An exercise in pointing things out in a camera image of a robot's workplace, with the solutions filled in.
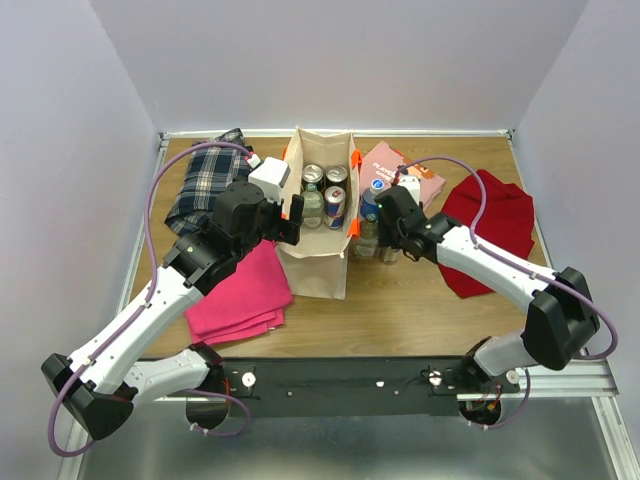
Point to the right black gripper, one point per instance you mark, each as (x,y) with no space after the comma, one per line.
(385,234)

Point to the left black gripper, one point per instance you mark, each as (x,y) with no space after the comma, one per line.
(286,230)

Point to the green cap glass bottle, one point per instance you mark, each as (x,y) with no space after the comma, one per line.
(366,245)
(313,210)

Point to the red can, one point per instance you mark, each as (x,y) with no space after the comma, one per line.
(389,255)
(335,204)

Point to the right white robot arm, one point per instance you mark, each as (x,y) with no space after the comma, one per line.
(560,319)

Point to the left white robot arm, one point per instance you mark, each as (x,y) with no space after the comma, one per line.
(95,384)

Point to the blue cap bottle on table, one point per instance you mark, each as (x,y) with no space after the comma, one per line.
(369,207)

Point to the silver can far right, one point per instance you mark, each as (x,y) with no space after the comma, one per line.
(336,176)

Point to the plaid navy shirt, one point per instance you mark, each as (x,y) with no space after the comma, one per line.
(209,172)

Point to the magenta folded cloth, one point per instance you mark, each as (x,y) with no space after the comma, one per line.
(248,303)

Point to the red cloth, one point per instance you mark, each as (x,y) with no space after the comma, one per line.
(508,219)

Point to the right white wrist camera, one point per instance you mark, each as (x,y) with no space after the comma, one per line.
(412,184)

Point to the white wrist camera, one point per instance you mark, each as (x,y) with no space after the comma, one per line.
(412,184)
(270,175)

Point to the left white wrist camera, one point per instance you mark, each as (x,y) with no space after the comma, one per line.
(270,175)

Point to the aluminium frame rail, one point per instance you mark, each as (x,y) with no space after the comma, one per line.
(579,379)

